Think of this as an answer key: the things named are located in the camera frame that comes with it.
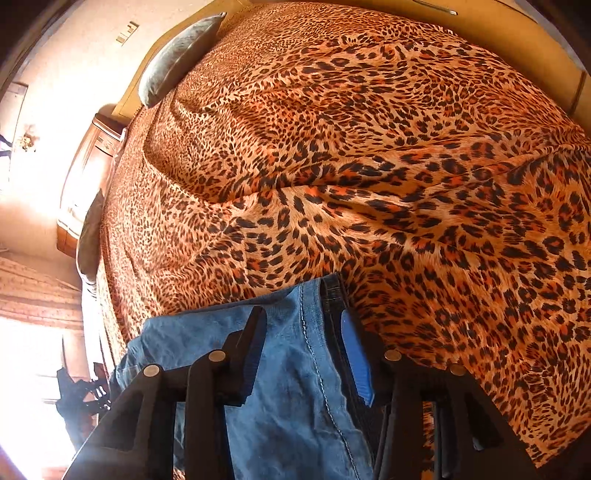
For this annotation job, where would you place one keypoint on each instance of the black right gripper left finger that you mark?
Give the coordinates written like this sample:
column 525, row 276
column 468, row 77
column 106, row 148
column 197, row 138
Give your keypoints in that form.
column 135, row 438

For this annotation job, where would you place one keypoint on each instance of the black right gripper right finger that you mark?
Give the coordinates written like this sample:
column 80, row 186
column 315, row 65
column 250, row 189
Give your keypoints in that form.
column 471, row 438

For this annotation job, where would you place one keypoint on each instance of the blue denim pants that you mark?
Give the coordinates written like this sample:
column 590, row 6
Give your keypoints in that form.
column 308, row 416

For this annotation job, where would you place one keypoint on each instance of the pink patterned curtain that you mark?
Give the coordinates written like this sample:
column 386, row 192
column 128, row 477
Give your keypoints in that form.
column 34, row 298

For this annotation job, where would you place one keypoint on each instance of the dark cushion at bedside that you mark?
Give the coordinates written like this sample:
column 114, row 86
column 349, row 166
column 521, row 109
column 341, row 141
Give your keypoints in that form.
column 88, row 245

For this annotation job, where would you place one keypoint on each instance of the wooden nightstand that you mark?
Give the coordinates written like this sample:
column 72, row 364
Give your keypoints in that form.
column 88, row 172

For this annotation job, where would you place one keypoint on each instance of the leopard print bedspread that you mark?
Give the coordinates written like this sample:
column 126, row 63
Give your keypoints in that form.
column 448, row 191

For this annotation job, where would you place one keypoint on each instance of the grey pillow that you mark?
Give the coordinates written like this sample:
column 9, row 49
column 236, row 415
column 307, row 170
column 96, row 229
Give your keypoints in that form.
column 176, row 58

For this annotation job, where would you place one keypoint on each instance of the wooden headboard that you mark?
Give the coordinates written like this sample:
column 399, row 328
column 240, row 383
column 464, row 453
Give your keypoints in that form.
column 499, row 26

